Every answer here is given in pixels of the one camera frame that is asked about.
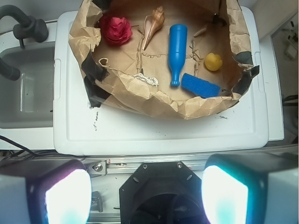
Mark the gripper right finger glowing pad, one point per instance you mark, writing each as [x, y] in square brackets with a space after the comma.
[258, 188]

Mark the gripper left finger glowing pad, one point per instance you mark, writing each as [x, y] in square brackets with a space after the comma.
[45, 191]

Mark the blue sponge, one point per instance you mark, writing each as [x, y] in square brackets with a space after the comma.
[199, 87]

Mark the white plastic bin lid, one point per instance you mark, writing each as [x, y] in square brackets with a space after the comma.
[80, 129]

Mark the grey sink basin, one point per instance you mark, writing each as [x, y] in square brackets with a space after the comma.
[28, 101]

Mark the yellow rubber duck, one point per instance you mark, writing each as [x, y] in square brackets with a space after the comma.
[213, 61]

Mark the crumpled brown paper bag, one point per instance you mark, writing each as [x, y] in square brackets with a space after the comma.
[137, 80]

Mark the blue plastic bottle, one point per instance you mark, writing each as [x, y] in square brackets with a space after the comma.
[177, 51]

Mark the red paper flower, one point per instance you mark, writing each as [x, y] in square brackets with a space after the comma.
[116, 30]

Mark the brown conch seashell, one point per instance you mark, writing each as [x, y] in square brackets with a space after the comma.
[152, 24]

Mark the aluminium rail with bracket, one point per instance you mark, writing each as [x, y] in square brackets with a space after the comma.
[128, 164]

